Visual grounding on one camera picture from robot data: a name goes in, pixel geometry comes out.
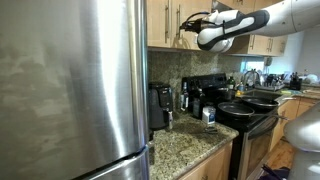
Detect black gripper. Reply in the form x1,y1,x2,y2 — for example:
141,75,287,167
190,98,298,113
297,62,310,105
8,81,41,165
180,19,202,33

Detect far lower wooden cabinets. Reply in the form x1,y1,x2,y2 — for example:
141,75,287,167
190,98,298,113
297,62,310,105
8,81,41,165
270,97,319,149

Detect far upper wooden cabinet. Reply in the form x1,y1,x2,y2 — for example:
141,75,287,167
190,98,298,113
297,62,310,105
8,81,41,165
227,0,287,56

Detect front black frying pan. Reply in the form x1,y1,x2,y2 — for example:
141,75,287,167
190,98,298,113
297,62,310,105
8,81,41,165
218,102,287,120

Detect black pot on stove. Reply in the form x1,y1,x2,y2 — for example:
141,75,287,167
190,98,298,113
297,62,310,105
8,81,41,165
214,88,233,101

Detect scissors on counter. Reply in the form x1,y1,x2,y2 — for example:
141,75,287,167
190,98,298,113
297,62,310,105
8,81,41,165
204,126,218,134

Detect dark green glass bottle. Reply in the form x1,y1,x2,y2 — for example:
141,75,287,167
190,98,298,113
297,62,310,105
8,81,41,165
193,88,205,119

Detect lower wooden cabinet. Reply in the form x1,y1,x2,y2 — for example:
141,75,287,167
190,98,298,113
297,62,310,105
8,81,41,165
178,143,232,180

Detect cabinet door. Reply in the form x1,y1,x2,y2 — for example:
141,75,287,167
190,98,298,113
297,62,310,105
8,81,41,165
147,0,171,48
171,0,212,50

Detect white salt container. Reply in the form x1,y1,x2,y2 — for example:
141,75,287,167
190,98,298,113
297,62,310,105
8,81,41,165
202,106,216,125

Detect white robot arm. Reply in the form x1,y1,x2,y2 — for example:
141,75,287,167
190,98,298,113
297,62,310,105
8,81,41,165
179,0,320,53

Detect wooden cabinet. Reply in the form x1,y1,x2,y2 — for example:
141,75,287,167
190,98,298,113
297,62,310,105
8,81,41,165
227,0,287,56
178,143,232,180

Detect stainless steel refrigerator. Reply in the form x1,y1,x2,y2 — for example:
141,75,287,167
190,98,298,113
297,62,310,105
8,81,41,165
0,0,150,180

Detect black frying pan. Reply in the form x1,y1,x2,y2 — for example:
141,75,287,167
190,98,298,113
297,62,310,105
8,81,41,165
241,95,298,112
218,102,287,120

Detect kitchen sink faucet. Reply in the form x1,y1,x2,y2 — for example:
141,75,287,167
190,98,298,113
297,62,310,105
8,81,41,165
243,69,261,88

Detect black electric stove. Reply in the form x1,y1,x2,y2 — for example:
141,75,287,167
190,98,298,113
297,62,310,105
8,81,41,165
181,73,279,180

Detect black air fryer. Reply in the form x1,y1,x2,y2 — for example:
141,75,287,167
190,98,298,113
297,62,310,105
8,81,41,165
149,82,173,130

